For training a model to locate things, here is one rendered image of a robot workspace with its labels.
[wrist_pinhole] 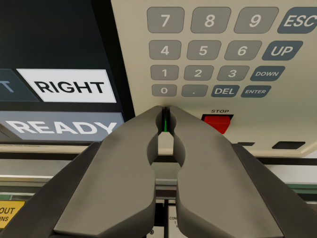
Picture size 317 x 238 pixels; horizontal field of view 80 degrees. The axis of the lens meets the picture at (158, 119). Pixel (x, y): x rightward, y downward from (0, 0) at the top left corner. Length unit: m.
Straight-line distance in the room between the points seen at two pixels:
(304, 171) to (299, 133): 0.06
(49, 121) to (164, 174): 0.12
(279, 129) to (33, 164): 0.24
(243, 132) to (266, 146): 0.04
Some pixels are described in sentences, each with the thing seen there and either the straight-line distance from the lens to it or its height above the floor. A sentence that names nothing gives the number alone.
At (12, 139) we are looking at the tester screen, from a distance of 0.23.
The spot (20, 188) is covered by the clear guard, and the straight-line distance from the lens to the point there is 0.30.
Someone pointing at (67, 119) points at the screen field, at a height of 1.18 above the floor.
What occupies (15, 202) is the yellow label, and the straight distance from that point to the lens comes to 0.30.
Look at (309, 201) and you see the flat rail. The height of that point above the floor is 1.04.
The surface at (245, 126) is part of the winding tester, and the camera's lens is 0.17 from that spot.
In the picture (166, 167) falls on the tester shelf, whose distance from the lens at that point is 0.20.
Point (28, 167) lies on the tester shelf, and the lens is 0.25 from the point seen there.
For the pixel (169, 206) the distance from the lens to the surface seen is 0.39.
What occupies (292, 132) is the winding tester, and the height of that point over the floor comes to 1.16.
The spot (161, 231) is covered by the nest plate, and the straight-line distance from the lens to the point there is 0.53.
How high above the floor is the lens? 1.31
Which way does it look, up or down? 58 degrees down
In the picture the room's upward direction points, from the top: 2 degrees counter-clockwise
